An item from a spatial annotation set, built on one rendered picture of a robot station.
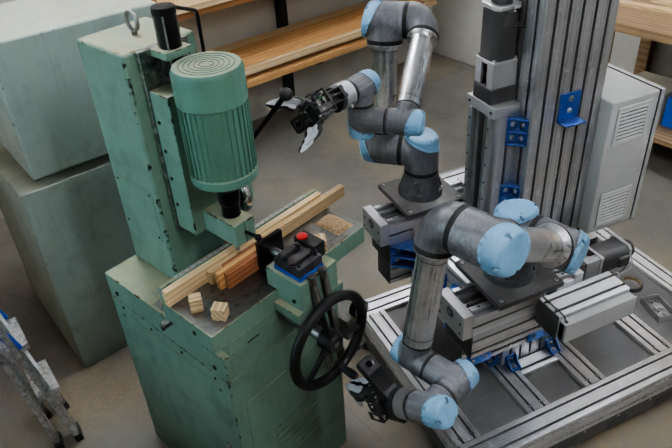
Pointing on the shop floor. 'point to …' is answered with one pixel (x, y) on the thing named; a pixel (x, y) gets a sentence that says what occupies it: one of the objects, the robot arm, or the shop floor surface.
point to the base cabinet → (233, 395)
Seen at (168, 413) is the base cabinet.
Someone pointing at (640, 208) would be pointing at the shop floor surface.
